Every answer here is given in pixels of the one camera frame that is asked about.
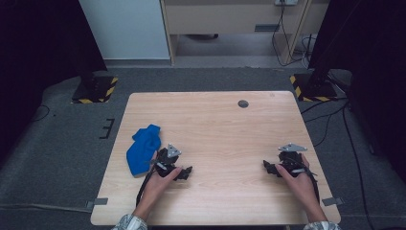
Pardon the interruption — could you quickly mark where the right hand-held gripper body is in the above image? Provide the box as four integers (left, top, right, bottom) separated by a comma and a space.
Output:
275, 142, 312, 178

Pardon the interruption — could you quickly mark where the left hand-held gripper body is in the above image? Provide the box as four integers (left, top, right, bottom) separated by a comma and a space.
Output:
150, 143, 184, 178

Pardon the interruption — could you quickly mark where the blue cloth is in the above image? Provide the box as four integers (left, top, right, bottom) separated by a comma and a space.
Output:
125, 124, 163, 177

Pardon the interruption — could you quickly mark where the person's left hand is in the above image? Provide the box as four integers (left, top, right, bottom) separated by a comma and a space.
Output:
141, 168, 183, 211

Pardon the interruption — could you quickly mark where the person's right hand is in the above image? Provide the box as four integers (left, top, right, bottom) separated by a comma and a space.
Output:
275, 163, 319, 211

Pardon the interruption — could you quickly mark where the grey tape piece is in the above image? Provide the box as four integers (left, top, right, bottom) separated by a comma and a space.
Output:
321, 196, 346, 207
84, 197, 110, 211

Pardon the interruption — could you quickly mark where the black floor tape marker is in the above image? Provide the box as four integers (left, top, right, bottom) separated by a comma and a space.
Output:
99, 118, 116, 140

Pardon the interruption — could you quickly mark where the black stand with striped base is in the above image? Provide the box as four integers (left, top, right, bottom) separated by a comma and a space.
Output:
289, 68, 339, 103
71, 65, 120, 105

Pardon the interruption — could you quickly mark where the black curtain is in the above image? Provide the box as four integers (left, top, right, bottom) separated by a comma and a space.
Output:
307, 0, 406, 184
0, 0, 108, 161

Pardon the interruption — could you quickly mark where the white cabinet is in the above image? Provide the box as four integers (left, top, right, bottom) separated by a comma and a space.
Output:
79, 0, 171, 61

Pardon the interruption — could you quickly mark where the light wooden desk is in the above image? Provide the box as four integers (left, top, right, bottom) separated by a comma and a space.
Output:
159, 0, 330, 65

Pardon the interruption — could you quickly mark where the left hand-held gripper black cable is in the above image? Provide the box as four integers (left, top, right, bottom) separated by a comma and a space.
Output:
135, 166, 161, 207

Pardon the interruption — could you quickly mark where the hand-held gripper black cable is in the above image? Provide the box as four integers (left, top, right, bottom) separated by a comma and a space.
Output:
300, 159, 321, 204
135, 166, 161, 207

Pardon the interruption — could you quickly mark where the right hand-held gripper black cable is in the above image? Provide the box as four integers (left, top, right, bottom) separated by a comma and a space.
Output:
300, 159, 321, 204

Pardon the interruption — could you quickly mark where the long black floor cable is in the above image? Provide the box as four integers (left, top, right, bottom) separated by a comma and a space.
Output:
341, 104, 369, 230

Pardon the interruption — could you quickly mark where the black hanging power cable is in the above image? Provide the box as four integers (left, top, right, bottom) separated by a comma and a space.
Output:
271, 0, 310, 68

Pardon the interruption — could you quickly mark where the thin black floor cable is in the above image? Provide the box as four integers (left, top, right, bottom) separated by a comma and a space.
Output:
32, 103, 52, 123

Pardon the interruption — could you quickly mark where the grey floor cable strip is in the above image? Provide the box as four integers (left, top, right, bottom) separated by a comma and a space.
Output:
0, 202, 94, 214

